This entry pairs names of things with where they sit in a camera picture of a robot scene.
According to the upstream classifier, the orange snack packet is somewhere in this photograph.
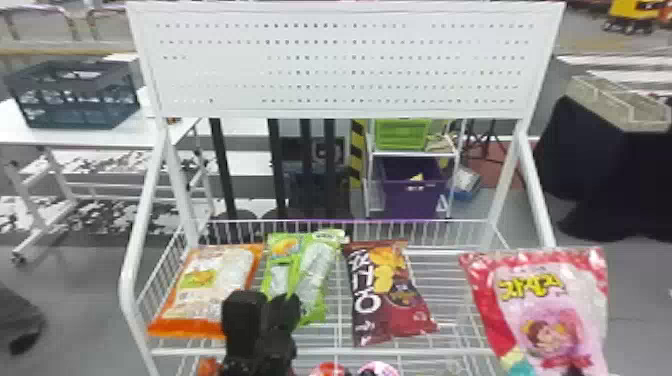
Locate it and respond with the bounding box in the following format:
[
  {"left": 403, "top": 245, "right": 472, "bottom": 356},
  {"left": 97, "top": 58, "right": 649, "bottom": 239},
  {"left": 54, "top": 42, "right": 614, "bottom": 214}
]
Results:
[{"left": 147, "top": 243, "right": 265, "bottom": 340}]

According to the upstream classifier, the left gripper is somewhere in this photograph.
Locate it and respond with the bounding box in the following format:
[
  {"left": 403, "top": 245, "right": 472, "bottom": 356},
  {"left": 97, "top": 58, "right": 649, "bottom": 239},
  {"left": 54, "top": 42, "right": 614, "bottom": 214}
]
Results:
[{"left": 250, "top": 292, "right": 302, "bottom": 376}]

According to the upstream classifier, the black covered side table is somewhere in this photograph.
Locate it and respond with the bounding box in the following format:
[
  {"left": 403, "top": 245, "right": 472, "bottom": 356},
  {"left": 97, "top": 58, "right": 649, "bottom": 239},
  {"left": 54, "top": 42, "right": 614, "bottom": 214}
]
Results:
[{"left": 534, "top": 73, "right": 672, "bottom": 244}]

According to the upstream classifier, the pink snack packet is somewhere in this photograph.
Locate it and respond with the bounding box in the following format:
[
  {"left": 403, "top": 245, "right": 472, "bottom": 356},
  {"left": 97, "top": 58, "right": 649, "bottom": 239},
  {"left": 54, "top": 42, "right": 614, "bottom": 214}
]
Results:
[{"left": 458, "top": 247, "right": 611, "bottom": 376}]

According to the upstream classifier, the green snack packet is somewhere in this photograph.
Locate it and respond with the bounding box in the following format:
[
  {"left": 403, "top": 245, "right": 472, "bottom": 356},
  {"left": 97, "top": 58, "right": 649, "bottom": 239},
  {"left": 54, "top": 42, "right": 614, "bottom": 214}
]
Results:
[{"left": 260, "top": 228, "right": 349, "bottom": 327}]

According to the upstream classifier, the white side table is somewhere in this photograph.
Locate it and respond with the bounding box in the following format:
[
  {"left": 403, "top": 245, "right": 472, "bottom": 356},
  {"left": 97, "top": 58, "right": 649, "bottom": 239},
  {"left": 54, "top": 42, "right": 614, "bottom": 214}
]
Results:
[{"left": 0, "top": 86, "right": 214, "bottom": 265}]

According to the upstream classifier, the striped post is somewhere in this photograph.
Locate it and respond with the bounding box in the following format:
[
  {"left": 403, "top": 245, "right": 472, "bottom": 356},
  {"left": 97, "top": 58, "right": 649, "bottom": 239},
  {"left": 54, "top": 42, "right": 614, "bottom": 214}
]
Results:
[{"left": 348, "top": 119, "right": 369, "bottom": 190}]

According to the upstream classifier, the dark blue crate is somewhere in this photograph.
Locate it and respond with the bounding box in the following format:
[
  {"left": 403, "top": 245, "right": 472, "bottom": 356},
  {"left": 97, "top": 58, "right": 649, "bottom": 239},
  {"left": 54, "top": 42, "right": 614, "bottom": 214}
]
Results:
[{"left": 3, "top": 59, "right": 142, "bottom": 131}]

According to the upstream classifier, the pink noodle cup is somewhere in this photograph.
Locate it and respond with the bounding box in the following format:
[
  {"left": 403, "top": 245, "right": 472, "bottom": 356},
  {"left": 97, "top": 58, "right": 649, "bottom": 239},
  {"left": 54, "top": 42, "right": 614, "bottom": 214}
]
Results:
[{"left": 356, "top": 360, "right": 401, "bottom": 376}]

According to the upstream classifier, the green basket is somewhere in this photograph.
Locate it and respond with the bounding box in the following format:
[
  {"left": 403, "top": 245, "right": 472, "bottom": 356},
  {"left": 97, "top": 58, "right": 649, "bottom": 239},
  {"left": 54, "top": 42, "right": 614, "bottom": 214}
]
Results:
[{"left": 373, "top": 118, "right": 433, "bottom": 153}]

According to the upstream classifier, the black post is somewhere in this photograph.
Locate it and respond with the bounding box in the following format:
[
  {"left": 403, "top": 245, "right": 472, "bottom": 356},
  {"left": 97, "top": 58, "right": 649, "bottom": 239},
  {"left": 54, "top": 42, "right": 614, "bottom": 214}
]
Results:
[
  {"left": 262, "top": 118, "right": 302, "bottom": 221},
  {"left": 208, "top": 117, "right": 258, "bottom": 221}
]

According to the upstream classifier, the purple crate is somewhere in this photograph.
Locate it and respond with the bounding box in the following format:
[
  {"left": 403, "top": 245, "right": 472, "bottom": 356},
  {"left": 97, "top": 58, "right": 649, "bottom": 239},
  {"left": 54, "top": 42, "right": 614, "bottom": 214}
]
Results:
[{"left": 378, "top": 156, "right": 449, "bottom": 220}]

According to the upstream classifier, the small white wire rack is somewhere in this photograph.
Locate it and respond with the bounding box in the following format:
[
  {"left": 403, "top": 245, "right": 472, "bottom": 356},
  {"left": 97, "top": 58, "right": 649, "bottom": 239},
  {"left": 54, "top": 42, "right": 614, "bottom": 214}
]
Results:
[{"left": 363, "top": 117, "right": 470, "bottom": 220}]

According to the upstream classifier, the dark red snack packet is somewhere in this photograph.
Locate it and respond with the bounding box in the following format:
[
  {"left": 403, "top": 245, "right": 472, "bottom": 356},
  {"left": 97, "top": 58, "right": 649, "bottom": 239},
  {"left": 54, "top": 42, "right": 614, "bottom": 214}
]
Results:
[{"left": 342, "top": 239, "right": 440, "bottom": 348}]

